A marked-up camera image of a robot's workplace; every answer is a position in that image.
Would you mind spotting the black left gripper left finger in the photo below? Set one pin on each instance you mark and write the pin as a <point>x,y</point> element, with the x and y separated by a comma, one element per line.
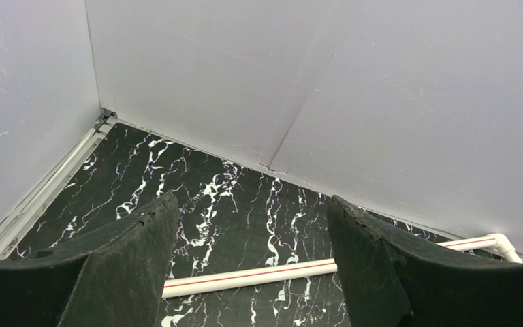
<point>111,276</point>

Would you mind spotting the white PVC pipe frame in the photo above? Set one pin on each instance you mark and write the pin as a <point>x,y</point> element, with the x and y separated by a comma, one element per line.
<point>499,243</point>

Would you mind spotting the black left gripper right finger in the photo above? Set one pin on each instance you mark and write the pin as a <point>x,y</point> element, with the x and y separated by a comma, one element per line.
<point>390,277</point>

